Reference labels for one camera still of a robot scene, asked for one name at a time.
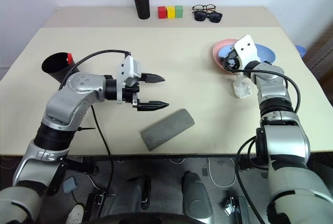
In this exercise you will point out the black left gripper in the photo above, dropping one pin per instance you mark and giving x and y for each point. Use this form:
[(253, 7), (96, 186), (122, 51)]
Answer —
[(128, 94)]

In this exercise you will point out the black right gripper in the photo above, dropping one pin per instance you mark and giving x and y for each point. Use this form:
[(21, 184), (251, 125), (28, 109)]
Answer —
[(231, 63)]

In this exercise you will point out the grey glasses case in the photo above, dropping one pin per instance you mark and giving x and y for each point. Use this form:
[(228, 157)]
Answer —
[(166, 129)]

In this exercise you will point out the blue plastic plate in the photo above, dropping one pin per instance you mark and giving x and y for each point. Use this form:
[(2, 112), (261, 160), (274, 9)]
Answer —
[(265, 53)]

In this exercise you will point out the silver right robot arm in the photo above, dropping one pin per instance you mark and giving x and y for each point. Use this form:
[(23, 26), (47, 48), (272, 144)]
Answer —
[(283, 141)]

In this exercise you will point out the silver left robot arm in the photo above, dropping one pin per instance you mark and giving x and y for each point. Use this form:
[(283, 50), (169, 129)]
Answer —
[(78, 89)]

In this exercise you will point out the pink plastic plate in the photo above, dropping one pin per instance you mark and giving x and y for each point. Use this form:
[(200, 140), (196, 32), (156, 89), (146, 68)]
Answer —
[(216, 50)]

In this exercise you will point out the crumpled white tissue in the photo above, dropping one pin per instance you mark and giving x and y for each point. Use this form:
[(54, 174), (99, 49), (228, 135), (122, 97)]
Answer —
[(243, 90)]

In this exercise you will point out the black sunglasses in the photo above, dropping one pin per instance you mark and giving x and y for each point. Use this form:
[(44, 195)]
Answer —
[(200, 16)]

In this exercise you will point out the clear lens black glasses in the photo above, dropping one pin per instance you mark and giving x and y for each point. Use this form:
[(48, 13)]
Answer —
[(198, 7)]

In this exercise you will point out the green wooden block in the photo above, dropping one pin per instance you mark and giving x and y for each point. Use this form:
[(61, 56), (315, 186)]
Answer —
[(179, 11)]

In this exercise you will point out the yellow wooden block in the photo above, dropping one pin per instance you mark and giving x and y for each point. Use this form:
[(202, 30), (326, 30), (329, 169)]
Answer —
[(171, 12)]

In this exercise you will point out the red wooden block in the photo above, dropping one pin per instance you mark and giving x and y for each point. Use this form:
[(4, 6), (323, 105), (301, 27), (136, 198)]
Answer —
[(162, 12)]

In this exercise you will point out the blue plastic bin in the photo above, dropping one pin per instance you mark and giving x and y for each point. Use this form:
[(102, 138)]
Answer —
[(301, 50)]

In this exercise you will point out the black holder with screwdrivers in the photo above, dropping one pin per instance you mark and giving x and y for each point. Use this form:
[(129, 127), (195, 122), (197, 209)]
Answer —
[(143, 5)]

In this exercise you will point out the empty black pen cup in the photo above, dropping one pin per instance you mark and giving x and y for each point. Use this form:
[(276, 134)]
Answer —
[(56, 64)]

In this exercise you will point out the dark rounded shape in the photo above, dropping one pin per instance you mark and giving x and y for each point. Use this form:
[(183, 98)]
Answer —
[(196, 198), (135, 195)]

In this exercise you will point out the grey blue floor pad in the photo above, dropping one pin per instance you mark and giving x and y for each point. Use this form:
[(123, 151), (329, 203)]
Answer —
[(70, 184)]

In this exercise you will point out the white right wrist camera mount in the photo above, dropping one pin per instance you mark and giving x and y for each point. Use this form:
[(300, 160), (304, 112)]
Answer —
[(247, 48)]

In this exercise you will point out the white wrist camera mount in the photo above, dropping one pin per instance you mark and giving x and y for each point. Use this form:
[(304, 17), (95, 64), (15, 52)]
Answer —
[(128, 70), (247, 48)]

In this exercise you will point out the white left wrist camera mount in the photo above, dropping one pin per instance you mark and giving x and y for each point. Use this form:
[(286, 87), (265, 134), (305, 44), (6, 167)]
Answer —
[(128, 70)]

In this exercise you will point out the black metal table frame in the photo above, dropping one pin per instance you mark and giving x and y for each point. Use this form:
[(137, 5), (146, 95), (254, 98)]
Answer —
[(80, 166)]

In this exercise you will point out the black metal foot bracket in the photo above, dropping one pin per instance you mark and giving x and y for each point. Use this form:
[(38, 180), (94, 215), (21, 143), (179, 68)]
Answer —
[(96, 204), (235, 207)]

